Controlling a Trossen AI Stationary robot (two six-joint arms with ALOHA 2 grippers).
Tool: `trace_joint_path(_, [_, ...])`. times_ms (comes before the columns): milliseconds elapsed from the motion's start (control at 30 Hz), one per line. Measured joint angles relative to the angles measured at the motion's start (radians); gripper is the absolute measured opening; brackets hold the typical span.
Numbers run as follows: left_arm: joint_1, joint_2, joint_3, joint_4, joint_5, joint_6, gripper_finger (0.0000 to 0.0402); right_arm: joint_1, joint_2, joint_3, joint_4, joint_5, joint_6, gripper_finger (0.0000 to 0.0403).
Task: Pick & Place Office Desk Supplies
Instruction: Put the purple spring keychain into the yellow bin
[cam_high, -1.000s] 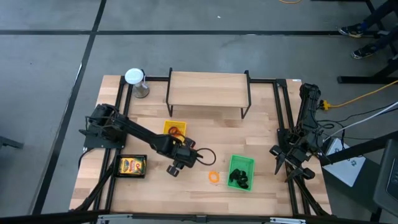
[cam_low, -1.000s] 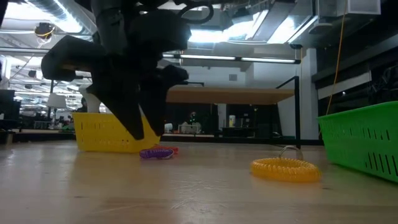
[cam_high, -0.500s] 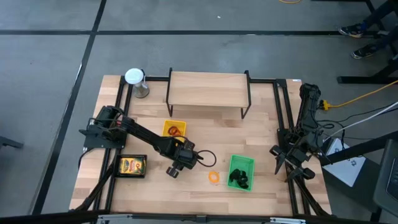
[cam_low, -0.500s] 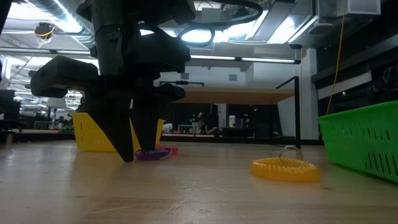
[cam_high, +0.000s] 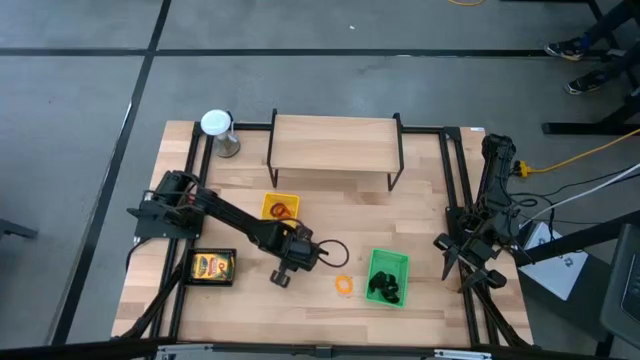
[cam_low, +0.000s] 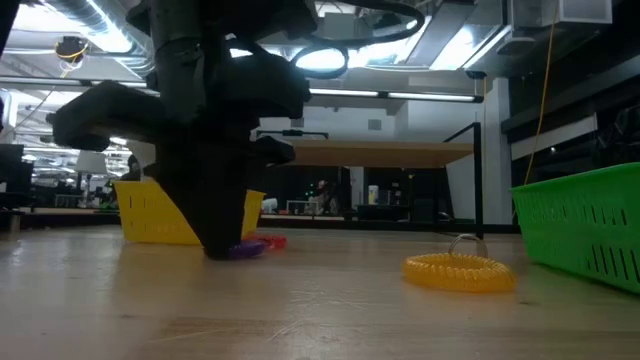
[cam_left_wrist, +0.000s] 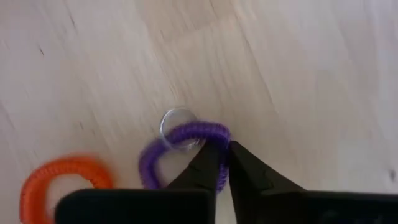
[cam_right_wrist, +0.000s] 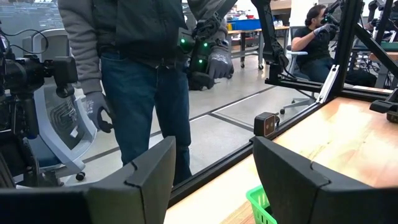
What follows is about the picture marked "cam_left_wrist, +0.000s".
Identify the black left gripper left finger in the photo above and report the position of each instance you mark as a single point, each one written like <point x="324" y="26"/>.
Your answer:
<point x="202" y="171"/>

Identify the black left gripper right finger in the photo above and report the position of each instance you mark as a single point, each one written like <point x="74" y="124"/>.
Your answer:
<point x="248" y="180"/>

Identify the purple coil wristband with keyring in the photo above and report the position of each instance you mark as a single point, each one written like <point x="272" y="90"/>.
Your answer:
<point x="192" y="130"/>

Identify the orange coil wristband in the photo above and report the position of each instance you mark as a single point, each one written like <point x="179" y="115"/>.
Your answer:
<point x="34" y="183"/>

